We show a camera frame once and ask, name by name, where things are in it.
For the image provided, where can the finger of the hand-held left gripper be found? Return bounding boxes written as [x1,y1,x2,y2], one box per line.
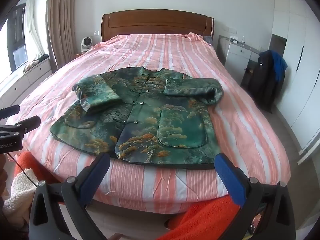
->
[0,104,20,118]
[0,115,41,137]

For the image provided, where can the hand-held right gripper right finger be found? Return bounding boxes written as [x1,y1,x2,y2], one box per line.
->
[215,152,297,240]

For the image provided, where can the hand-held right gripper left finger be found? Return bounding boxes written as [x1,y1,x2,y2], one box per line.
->
[28,152,111,240]

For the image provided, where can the green printed jacket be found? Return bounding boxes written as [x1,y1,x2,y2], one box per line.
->
[49,66,224,170]

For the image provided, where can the white window bench cabinet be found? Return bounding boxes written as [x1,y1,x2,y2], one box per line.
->
[0,57,54,102]

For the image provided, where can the orange fleece garment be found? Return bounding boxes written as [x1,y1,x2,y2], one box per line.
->
[14,151,252,240]

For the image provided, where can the white fleece cloth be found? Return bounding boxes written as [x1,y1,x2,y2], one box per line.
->
[2,167,38,221]

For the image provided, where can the patterned cushion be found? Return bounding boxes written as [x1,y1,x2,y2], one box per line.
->
[23,60,40,71]

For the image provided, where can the dark window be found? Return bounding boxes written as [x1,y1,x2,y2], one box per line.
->
[6,4,28,72]

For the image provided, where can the white sheer curtain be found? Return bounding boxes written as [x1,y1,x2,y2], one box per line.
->
[24,0,46,61]

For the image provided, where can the white desk fan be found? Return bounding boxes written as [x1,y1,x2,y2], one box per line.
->
[80,37,94,53]

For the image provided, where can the beige curtain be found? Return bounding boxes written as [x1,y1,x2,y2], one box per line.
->
[46,0,81,71]

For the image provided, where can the white desk with drawers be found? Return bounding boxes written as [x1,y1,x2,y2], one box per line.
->
[217,35,266,86]

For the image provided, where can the blue garment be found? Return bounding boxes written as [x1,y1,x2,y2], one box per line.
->
[271,50,288,83]

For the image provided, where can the pink striped bed sheet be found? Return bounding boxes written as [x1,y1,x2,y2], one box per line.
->
[5,32,292,213]

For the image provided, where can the white wardrobe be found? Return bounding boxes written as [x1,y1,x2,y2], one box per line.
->
[269,0,320,166]

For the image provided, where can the wooden headboard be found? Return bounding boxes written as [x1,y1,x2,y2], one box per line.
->
[101,9,215,43]

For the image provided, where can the black cable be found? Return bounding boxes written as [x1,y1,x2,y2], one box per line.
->
[7,152,38,187]

